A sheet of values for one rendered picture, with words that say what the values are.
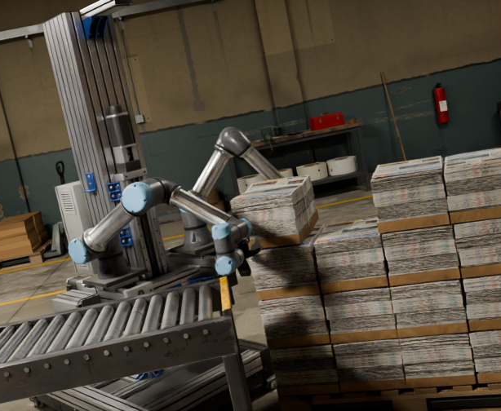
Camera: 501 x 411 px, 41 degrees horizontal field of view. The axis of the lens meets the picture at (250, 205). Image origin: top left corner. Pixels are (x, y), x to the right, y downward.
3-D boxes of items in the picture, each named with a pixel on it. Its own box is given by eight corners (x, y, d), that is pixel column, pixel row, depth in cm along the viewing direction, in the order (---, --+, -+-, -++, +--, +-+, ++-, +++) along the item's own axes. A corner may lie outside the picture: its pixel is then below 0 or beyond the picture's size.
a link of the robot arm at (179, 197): (155, 192, 295) (249, 243, 279) (139, 196, 286) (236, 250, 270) (161, 168, 291) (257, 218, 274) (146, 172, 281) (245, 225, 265)
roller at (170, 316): (178, 303, 270) (180, 291, 270) (172, 344, 224) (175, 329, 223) (166, 301, 270) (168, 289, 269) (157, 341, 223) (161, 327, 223)
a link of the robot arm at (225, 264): (231, 254, 257) (235, 276, 258) (239, 247, 267) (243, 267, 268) (211, 257, 259) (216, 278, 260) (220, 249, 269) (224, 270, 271)
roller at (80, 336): (100, 318, 269) (97, 306, 268) (78, 362, 223) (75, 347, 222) (88, 320, 269) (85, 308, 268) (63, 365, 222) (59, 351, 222)
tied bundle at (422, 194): (384, 214, 315) (376, 166, 312) (450, 205, 307) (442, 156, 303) (378, 235, 280) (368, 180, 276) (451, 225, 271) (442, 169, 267)
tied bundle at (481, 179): (450, 205, 307) (443, 156, 303) (520, 196, 297) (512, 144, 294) (450, 225, 271) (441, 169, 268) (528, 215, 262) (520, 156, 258)
